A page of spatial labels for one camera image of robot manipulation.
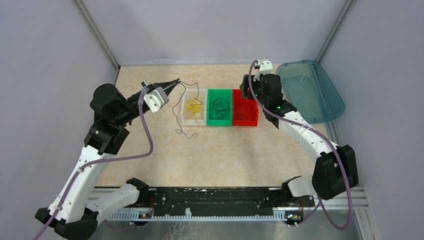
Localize teal transparent tub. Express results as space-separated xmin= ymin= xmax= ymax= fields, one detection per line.
xmin=276 ymin=60 xmax=345 ymax=124

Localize white plastic bin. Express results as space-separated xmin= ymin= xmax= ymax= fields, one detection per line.
xmin=180 ymin=89 xmax=208 ymax=127

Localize yellow cable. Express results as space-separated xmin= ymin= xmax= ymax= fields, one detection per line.
xmin=184 ymin=96 xmax=205 ymax=128

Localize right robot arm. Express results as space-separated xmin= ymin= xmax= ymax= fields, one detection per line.
xmin=240 ymin=73 xmax=359 ymax=206

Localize purple thin cable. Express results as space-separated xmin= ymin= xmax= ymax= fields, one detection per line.
xmin=207 ymin=96 xmax=232 ymax=122
xmin=171 ymin=81 xmax=205 ymax=140

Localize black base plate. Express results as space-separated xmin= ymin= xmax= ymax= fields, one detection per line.
xmin=131 ymin=187 xmax=315 ymax=217

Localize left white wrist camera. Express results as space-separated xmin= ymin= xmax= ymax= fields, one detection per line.
xmin=142 ymin=84 xmax=169 ymax=113

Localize red plastic bin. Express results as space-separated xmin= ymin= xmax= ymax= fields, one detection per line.
xmin=232 ymin=89 xmax=259 ymax=127

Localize aluminium frame rail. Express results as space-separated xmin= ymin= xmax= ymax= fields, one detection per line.
xmin=87 ymin=186 xmax=369 ymax=213

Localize red cable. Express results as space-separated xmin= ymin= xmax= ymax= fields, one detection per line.
xmin=234 ymin=99 xmax=259 ymax=122

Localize white toothed cable duct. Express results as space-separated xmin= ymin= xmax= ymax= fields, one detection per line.
xmin=106 ymin=208 xmax=288 ymax=222

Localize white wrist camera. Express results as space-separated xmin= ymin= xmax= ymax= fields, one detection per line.
xmin=253 ymin=59 xmax=274 ymax=82
xmin=142 ymin=84 xmax=169 ymax=113

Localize green plastic bin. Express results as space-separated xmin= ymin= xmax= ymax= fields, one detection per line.
xmin=206 ymin=88 xmax=233 ymax=127

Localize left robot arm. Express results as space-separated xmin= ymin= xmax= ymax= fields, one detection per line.
xmin=35 ymin=79 xmax=181 ymax=240

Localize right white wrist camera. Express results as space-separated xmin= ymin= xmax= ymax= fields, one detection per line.
xmin=253 ymin=59 xmax=274 ymax=82

